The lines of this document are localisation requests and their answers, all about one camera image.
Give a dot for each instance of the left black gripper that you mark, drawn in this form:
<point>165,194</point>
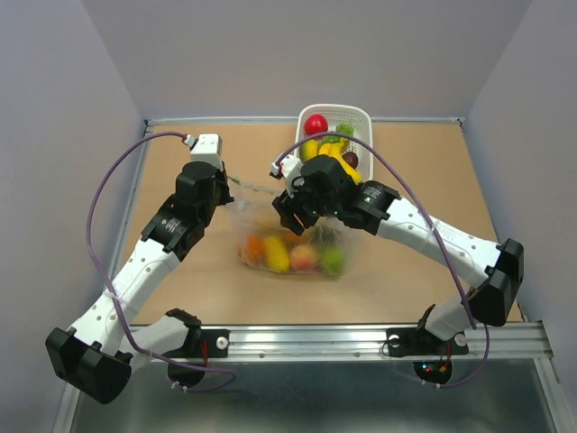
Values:
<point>222,177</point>

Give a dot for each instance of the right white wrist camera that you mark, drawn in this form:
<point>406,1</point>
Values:
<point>287,169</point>

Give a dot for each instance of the aluminium mounting rail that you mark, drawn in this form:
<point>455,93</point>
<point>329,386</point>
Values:
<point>243,344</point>

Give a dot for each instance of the orange fruit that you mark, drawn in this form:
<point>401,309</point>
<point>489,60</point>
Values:
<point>255,249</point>

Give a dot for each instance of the white perforated plastic basket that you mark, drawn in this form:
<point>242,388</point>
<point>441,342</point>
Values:
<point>336,114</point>

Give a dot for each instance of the transparent printed plastic bag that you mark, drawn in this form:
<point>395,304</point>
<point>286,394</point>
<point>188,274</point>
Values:
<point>252,213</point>

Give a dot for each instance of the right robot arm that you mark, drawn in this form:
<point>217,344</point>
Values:
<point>494,272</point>

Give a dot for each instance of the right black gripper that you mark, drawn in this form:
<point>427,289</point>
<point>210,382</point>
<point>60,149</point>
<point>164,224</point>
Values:
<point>286,207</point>

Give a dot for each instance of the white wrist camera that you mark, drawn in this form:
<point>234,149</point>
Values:
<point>205,148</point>
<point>287,169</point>

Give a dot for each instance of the green yellow mango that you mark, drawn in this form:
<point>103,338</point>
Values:
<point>308,150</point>

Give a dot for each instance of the green pear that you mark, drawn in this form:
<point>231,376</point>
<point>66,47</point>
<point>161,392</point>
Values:
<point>332,260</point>

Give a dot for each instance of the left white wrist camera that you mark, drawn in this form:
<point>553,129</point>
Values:
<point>205,148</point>

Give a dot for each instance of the pink peach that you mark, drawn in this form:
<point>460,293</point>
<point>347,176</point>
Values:
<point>303,258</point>

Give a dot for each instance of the red apple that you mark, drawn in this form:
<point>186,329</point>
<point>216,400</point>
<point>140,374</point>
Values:
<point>315,124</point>

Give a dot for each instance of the dark purple plum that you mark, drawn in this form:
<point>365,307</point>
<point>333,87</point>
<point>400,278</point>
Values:
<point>351,158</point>

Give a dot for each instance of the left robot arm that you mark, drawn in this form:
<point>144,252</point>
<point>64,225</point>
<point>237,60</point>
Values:
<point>98,353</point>

